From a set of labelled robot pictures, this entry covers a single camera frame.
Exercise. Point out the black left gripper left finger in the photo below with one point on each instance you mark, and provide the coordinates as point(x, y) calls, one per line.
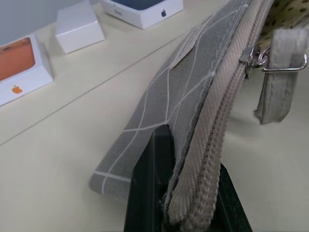
point(149, 183)

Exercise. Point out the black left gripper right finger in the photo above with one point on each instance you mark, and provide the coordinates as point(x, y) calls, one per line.
point(229, 207)

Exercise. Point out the white box with orange phone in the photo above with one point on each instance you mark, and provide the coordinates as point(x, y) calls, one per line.
point(21, 70)

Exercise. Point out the grey grid pattern zip pouch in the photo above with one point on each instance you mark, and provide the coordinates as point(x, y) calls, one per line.
point(183, 101)

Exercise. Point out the white box with blue phone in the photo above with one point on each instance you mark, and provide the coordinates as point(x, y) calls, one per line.
point(144, 12)

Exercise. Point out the plain white box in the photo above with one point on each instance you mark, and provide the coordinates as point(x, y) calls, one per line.
point(78, 29)

